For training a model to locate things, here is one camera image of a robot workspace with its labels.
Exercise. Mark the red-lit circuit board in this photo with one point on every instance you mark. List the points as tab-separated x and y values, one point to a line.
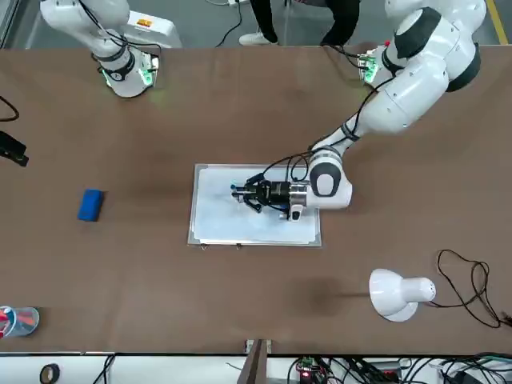
306	374

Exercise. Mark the black tape roll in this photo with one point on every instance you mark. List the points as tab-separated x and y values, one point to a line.
42	374

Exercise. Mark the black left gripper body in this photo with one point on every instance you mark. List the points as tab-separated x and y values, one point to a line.
278	194

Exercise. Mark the white marker blue cap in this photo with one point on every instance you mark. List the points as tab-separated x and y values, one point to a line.
233	186

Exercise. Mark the clear plastic pen cup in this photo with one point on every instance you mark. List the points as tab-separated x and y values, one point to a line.
20	322

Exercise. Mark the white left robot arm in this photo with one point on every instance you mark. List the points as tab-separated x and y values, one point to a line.
412	84

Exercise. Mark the white control box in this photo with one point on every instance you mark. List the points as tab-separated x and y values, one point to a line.
160	32

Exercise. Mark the blue whiteboard eraser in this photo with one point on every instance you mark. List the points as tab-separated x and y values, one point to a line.
91	205

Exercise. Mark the silver-framed whiteboard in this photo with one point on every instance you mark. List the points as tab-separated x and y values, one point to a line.
224	224

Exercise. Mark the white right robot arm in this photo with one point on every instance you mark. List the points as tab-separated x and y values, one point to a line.
124	76

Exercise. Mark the aluminium frame post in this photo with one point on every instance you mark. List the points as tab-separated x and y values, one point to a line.
256	364

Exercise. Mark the person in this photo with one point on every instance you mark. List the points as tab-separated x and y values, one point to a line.
340	24

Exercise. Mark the white desk lamp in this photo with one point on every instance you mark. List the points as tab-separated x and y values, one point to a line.
390	294

